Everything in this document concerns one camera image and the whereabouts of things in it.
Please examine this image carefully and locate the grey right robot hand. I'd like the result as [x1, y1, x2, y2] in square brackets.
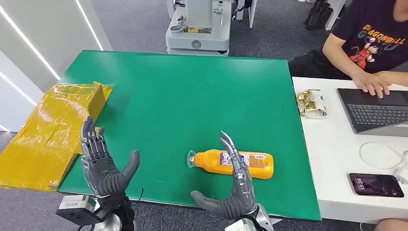
[191, 130, 259, 220]

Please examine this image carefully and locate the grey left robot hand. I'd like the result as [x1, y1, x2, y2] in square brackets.
[79, 116, 141, 198]

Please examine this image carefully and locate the person's hand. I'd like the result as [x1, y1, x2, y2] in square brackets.
[352, 70, 392, 99]

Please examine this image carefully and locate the orange detergent bottle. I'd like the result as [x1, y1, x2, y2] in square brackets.
[187, 149, 275, 180]

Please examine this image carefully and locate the grey laptop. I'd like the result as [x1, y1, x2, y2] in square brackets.
[336, 88, 408, 138]

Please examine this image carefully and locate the person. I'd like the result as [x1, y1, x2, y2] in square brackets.
[288, 0, 408, 100]

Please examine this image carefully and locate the gold snack wrapper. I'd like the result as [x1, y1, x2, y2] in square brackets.
[296, 89, 328, 120]

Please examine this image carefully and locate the yellow taped cardboard box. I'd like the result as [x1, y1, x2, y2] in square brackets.
[0, 82, 114, 192]

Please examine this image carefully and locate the white desk leg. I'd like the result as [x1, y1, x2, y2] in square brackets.
[324, 0, 347, 31]

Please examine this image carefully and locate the black smartphone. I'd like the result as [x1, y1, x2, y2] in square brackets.
[348, 173, 405, 198]

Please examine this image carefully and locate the white furniture panel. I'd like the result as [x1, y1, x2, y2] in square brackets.
[236, 0, 257, 29]

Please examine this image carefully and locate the person's knee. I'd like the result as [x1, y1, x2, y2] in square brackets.
[370, 218, 408, 231]

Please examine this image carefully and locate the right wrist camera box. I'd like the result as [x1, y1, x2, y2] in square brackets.
[224, 218, 256, 231]

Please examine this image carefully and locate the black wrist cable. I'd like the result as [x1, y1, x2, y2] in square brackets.
[129, 187, 145, 208]

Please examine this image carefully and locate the white charging cable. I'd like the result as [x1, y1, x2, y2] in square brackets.
[359, 141, 408, 185]

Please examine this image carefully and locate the white wall light strip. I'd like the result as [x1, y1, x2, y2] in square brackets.
[0, 4, 61, 81]
[75, 0, 104, 51]
[0, 71, 38, 106]

